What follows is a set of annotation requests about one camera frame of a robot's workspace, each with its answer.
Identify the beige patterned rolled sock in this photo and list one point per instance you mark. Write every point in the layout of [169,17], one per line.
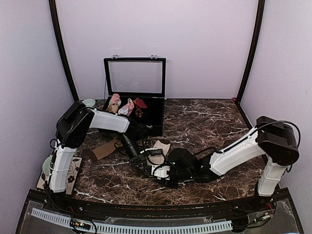
[113,108]

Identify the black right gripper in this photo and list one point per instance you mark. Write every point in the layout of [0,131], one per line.
[174,185]

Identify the floral placemat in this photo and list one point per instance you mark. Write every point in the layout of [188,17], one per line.
[70,179]

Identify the black box with glass lid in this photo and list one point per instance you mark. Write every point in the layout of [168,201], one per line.
[142,78]

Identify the pink white rolled sock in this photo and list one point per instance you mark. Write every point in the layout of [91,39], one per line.
[127,109]

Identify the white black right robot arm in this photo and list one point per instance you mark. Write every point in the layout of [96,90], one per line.
[274,138]

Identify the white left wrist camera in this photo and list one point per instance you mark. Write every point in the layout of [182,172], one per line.
[153,151]

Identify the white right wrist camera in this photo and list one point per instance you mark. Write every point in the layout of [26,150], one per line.
[160,171]

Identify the small circuit board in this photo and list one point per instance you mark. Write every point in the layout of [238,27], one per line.
[78,224]

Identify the black right frame post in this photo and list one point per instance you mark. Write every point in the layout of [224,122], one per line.
[252,50]

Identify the pale green bowl on mat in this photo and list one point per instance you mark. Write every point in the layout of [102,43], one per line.
[46,165]

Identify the black frame post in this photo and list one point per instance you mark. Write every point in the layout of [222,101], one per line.
[61,49]
[252,50]

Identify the tan ribbed sock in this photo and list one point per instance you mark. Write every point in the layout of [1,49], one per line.
[103,150]

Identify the brown patterned small sock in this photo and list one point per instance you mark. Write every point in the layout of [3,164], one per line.
[139,112]

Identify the cream brown block sock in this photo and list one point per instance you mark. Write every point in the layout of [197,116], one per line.
[159,159]

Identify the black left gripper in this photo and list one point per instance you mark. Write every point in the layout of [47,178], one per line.
[138,161]

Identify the black front table rail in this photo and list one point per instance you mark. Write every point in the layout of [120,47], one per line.
[93,207]

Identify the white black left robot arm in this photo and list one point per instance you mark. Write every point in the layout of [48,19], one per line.
[72,129]

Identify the dark red folded sock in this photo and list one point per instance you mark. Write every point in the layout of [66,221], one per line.
[139,103]

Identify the pale green bowl at back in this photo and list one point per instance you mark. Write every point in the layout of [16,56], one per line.
[89,102]

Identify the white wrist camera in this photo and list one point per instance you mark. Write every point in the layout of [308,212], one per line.
[160,171]
[153,151]

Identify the black left frame post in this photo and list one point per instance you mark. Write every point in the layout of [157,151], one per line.
[61,49]

